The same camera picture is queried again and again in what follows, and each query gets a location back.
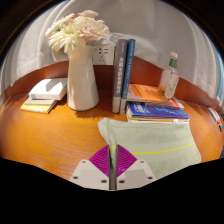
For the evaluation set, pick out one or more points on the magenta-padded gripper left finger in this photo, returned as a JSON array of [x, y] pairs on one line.
[[91, 173]]

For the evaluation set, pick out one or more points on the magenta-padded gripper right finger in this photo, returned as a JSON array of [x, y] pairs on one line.
[[133, 173]]

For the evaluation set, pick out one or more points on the light green towel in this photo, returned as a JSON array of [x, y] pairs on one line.
[[150, 138]]

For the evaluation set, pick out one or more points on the blue flat book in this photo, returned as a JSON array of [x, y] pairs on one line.
[[153, 111]]

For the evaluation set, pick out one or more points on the orange flat book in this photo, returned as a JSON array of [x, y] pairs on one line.
[[145, 93]]

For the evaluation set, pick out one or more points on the yellow flat book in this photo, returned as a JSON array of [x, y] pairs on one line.
[[36, 106]]

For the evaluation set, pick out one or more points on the white ceramic vase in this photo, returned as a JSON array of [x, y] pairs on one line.
[[82, 83]]

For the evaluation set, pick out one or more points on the white flat book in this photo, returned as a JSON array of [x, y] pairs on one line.
[[48, 88]]

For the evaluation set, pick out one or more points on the small dark object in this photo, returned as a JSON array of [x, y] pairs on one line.
[[221, 127]]

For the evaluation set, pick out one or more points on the red and white flat packet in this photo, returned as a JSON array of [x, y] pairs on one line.
[[214, 115]]

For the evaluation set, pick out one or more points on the clear plastic bottle, green label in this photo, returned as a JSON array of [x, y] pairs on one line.
[[169, 80]]

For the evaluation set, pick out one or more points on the blue standing book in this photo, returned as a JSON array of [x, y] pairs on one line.
[[127, 70]]

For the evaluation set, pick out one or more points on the window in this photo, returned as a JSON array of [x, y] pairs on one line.
[[220, 76]]

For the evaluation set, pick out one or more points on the white and pink flower bouquet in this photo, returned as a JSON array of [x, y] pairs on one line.
[[78, 30]]

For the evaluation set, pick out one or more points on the white curtain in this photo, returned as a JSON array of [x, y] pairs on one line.
[[160, 30]]

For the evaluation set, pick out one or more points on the white wall socket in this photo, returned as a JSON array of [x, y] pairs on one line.
[[103, 55]]

